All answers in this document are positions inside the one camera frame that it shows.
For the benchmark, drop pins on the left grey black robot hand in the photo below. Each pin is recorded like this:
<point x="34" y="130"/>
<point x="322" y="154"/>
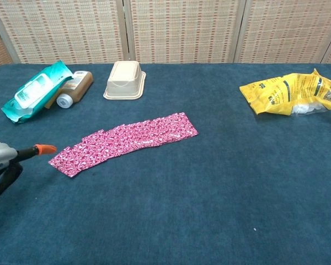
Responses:
<point x="0" y="157"/>

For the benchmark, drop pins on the pink patterned packet strip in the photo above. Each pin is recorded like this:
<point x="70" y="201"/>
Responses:
<point x="143" y="135"/>

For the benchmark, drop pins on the teal wet wipes pack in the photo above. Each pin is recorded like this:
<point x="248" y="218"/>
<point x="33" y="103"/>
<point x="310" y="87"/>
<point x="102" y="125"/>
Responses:
<point x="33" y="92"/>

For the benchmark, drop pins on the brown bottle with white cap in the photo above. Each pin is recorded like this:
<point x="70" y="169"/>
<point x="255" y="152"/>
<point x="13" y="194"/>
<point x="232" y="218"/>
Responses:
<point x="75" y="87"/>

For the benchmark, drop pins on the beige plastic container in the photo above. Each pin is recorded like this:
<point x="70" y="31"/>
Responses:
<point x="124" y="81"/>

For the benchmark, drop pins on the blue table cloth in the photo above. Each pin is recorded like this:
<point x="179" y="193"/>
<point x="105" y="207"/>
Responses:
<point x="182" y="207"/>

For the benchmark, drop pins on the yellow crumpled plastic bag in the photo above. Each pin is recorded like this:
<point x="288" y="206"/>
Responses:
<point x="281" y="91"/>

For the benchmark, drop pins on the white pads in clear plastic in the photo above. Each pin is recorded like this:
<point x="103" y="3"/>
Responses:
<point x="306" y="108"/>

